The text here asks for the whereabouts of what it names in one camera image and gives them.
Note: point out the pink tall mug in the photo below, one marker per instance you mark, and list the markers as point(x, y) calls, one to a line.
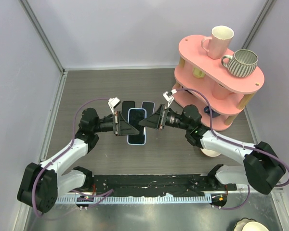
point(218, 42)

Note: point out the black phone case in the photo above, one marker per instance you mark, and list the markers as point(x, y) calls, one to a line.
point(127, 105)

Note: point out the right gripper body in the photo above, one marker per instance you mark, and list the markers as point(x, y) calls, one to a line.
point(170, 118)

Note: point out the cream bowl bottom corner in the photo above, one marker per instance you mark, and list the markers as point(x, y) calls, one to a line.
point(246, 224)

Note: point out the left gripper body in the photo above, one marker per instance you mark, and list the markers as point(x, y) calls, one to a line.
point(110, 124)

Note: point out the white bowl on table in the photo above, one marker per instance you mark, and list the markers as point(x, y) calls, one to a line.
point(210, 153)

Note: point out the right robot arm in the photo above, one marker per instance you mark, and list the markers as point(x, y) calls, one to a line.
point(258, 166)

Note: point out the dark blue phone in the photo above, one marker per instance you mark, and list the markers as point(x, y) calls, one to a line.
point(136, 139)

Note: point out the pink cup middle shelf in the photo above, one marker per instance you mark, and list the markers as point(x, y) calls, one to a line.
point(220, 92)

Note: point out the aluminium rail with slots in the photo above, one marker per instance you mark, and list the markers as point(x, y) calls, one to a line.
point(74, 198)

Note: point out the yellow cup on shelf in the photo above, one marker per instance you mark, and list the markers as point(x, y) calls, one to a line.
point(197, 73)

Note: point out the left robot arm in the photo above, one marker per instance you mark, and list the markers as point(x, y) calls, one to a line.
point(43, 183)

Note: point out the grey striped mug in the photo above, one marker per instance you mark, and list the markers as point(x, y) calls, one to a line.
point(241, 63)

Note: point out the pink three-tier shelf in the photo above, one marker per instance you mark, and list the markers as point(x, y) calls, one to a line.
point(198, 91)

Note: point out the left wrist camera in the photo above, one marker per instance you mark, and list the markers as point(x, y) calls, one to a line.
point(113, 103)

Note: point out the blue object bottom shelf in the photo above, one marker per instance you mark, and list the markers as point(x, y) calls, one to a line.
point(211, 112)

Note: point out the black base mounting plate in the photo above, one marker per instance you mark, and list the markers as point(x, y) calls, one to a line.
point(155, 185)

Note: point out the light blue phone case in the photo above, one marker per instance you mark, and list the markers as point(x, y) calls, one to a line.
point(136, 126)

